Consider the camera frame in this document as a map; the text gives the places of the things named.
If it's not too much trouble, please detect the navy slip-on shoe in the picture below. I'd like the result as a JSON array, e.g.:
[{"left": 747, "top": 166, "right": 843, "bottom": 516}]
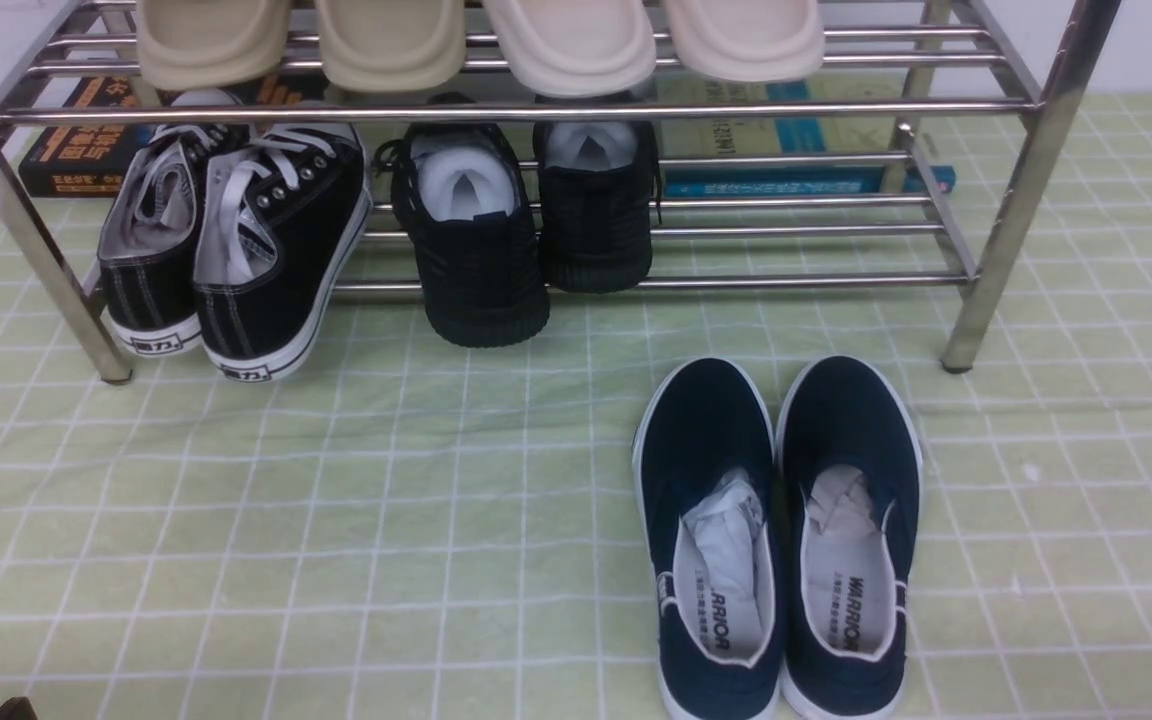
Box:
[
  {"left": 774, "top": 355, "right": 924, "bottom": 719},
  {"left": 632, "top": 357, "right": 786, "bottom": 719}
]

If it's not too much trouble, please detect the stainless steel shoe rack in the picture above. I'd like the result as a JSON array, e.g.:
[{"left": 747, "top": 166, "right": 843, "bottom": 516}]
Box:
[{"left": 0, "top": 1, "right": 1120, "bottom": 386}]

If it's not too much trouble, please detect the black knit shoe right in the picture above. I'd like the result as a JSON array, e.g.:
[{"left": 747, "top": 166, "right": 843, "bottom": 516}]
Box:
[{"left": 532, "top": 120, "right": 664, "bottom": 293}]

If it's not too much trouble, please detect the black knit shoe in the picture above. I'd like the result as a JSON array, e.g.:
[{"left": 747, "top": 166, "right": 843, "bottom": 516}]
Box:
[
  {"left": 372, "top": 122, "right": 550, "bottom": 348},
  {"left": 532, "top": 120, "right": 664, "bottom": 293}
]

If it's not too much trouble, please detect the black knit shoe left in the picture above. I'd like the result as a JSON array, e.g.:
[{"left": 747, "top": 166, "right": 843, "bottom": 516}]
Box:
[{"left": 372, "top": 122, "right": 550, "bottom": 348}]

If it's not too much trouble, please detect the cream slipper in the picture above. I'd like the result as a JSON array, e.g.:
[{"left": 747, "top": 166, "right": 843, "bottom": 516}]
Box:
[
  {"left": 662, "top": 1, "right": 826, "bottom": 83},
  {"left": 483, "top": 1, "right": 657, "bottom": 97}
]

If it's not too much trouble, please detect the black canvas sneaker right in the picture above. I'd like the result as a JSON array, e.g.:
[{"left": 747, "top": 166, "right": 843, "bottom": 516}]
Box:
[{"left": 192, "top": 123, "right": 372, "bottom": 382}]

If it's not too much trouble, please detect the black canvas sneaker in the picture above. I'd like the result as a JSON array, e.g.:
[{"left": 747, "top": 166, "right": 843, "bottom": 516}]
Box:
[
  {"left": 97, "top": 122, "right": 252, "bottom": 357},
  {"left": 192, "top": 123, "right": 372, "bottom": 382}
]

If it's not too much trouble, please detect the green blue book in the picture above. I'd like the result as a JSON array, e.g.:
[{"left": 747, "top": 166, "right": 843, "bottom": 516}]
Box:
[{"left": 650, "top": 70, "right": 904, "bottom": 199}]

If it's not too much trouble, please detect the cream slipper far right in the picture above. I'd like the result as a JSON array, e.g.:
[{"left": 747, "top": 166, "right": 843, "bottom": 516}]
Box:
[{"left": 662, "top": 1, "right": 826, "bottom": 83}]

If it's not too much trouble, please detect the beige slipper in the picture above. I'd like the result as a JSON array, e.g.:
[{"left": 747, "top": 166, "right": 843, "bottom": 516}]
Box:
[
  {"left": 136, "top": 1, "right": 294, "bottom": 91},
  {"left": 314, "top": 1, "right": 467, "bottom": 94}
]

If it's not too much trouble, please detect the black canvas sneaker left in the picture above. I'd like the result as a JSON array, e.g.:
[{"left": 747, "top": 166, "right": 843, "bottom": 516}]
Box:
[{"left": 97, "top": 122, "right": 252, "bottom": 357}]

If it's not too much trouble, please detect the beige slipper far left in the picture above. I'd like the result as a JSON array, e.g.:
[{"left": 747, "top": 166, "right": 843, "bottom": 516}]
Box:
[{"left": 136, "top": 1, "right": 294, "bottom": 91}]

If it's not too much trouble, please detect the black orange book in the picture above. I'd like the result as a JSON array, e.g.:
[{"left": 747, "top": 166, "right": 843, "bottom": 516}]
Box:
[{"left": 17, "top": 76, "right": 328, "bottom": 199}]

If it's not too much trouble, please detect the black object bottom left corner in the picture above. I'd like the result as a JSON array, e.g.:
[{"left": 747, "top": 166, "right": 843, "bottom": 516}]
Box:
[{"left": 0, "top": 696, "right": 38, "bottom": 720}]

